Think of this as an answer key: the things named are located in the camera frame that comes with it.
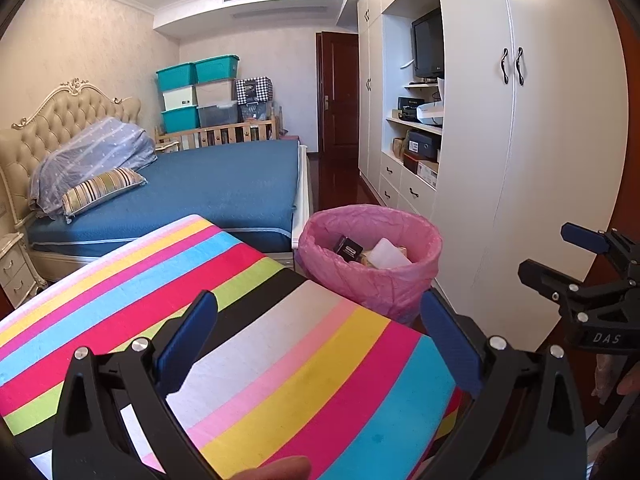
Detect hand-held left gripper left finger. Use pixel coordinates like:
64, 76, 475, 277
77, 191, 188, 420
51, 290, 221, 480

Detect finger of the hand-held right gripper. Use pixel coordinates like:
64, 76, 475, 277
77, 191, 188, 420
517, 259, 596, 311
560, 222, 640, 276

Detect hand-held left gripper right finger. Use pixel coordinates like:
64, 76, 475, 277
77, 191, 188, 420
420, 287, 587, 480

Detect bin with pink bag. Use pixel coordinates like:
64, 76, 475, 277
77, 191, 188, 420
295, 204, 444, 326

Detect black carton box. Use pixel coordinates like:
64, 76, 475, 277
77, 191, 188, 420
333, 235, 364, 262

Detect person's right hand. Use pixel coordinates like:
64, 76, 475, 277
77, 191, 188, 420
594, 354, 640, 401

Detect person's left hand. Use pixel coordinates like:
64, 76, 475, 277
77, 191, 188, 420
220, 455, 312, 480

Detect white built-in wardrobe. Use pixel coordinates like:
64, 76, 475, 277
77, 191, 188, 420
356, 0, 628, 356

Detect striped colourful tablecloth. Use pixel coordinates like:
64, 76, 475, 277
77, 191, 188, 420
0, 214, 463, 480

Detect bed with blue cover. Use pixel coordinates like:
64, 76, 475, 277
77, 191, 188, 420
25, 139, 313, 266

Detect striped pillow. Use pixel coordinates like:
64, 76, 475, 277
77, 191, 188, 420
61, 167, 147, 223

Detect cream nightstand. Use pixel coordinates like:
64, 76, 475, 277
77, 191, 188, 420
0, 232, 41, 306

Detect grey patterned pillow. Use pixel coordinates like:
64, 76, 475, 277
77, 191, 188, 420
28, 116, 158, 220

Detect teal storage box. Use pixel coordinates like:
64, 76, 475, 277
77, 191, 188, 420
156, 62, 197, 92
194, 55, 243, 83
161, 106, 201, 133

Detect clear grey storage box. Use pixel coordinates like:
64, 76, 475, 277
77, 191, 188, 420
197, 101, 240, 128

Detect grey fabric bag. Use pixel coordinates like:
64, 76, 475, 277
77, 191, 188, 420
240, 103, 273, 122

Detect black television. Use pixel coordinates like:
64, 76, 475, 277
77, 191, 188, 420
411, 8, 445, 80

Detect white storage box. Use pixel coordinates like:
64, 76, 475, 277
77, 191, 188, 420
162, 85, 197, 111

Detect beige storage box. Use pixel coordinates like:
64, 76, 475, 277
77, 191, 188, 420
195, 78, 237, 107

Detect beige tufted headboard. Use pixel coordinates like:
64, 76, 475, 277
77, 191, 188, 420
0, 78, 142, 226

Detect black white checkered bag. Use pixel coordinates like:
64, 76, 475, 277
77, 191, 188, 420
235, 76, 273, 106

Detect dark brown wooden door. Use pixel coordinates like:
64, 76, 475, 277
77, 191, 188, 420
316, 31, 361, 153

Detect wooden crib rail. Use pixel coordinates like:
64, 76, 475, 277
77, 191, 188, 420
154, 116, 283, 151

